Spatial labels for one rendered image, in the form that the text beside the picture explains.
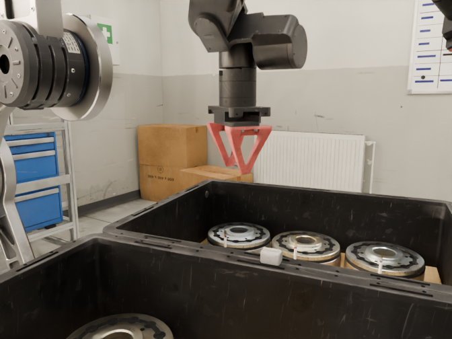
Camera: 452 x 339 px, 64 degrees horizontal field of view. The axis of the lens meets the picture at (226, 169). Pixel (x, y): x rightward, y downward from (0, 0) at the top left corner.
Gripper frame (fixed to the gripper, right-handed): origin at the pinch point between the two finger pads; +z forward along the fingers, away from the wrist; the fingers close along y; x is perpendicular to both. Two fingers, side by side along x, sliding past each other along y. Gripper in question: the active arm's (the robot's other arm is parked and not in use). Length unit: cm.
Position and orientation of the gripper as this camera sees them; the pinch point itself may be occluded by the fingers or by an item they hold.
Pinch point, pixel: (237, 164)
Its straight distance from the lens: 57.8
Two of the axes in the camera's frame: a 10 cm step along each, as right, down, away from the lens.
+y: -3.6, -1.9, 9.1
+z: 0.0, 9.8, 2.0
